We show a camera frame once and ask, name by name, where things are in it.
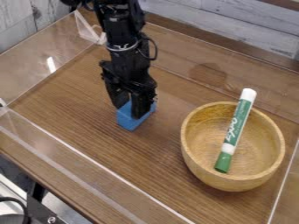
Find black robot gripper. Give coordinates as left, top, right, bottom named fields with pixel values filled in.
left=98, top=40, right=156, bottom=119

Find blue foam block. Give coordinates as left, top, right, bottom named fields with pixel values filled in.
left=116, top=101, right=156, bottom=131

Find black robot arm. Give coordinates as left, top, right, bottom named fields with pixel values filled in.
left=92, top=0, right=157, bottom=119

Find brown wooden bowl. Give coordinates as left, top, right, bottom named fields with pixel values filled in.
left=180, top=101, right=285, bottom=192

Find green dry erase marker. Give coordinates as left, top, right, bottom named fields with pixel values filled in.
left=213, top=88, right=257, bottom=173

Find clear acrylic corner bracket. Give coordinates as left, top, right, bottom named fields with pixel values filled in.
left=73, top=10, right=106, bottom=46

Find black metal table bracket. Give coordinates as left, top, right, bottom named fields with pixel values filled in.
left=26, top=198, right=68, bottom=224

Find black cable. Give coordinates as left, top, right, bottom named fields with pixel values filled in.
left=0, top=195, right=30, bottom=224

